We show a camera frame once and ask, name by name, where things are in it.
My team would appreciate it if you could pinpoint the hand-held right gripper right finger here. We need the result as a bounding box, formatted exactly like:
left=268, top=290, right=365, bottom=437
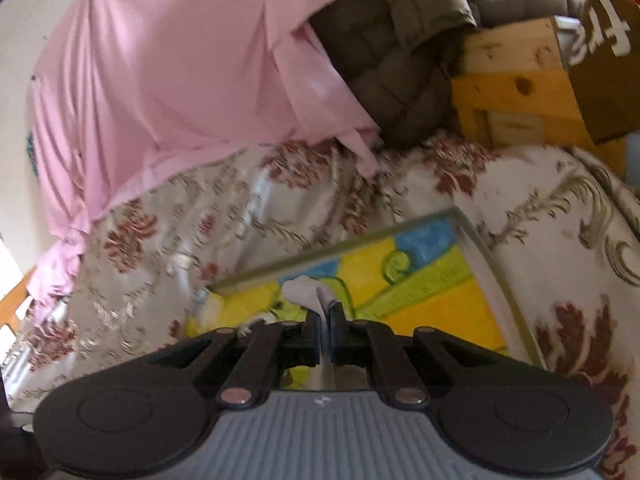
left=327, top=303, right=507, bottom=407

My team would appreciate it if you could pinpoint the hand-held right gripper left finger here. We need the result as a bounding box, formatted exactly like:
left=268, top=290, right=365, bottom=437
left=149, top=310, right=322, bottom=407

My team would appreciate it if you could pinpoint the colourful picture tray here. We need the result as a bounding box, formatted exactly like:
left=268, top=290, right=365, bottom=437
left=186, top=206, right=548, bottom=392

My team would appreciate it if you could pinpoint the olive quilted down jacket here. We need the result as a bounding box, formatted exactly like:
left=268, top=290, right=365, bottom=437
left=309, top=0, right=479, bottom=149

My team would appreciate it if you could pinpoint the orange wooden chair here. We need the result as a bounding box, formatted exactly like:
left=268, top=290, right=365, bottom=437
left=0, top=265, right=40, bottom=342

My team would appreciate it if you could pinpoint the pink cloth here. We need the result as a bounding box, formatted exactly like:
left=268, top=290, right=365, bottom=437
left=25, top=0, right=382, bottom=307

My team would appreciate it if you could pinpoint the wooden crate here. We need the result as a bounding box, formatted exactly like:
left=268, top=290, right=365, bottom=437
left=450, top=15, right=632, bottom=177

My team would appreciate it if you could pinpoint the brown cardboard box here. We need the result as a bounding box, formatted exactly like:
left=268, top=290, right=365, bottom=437
left=566, top=0, right=640, bottom=147

